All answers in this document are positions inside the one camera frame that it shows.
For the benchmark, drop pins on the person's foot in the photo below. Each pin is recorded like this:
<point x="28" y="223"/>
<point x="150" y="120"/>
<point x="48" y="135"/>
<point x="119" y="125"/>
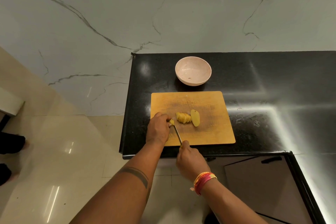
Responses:
<point x="211" y="219"/>

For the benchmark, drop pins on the person's left forearm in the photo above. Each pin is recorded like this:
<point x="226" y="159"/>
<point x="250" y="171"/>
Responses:
<point x="126" y="195"/>

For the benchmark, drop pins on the person's right forearm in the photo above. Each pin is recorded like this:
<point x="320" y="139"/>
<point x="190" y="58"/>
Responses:
<point x="228" y="205"/>

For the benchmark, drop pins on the pink speckled bowl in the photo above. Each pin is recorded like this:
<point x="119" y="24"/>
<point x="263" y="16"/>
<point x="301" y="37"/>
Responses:
<point x="193" y="69"/>

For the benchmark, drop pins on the potato slice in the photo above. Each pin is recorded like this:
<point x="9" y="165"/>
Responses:
<point x="172" y="122"/>

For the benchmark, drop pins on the yellow potato half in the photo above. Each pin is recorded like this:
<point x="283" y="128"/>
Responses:
<point x="195" y="118"/>

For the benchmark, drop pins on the person's left hand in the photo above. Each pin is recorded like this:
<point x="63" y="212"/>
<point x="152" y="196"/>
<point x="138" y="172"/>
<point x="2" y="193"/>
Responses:
<point x="157" y="132"/>

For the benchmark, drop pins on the wooden cutting board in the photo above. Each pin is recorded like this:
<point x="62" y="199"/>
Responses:
<point x="215" y="126"/>

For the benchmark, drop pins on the person's right hand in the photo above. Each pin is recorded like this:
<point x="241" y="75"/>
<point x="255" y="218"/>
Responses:
<point x="191" y="163"/>

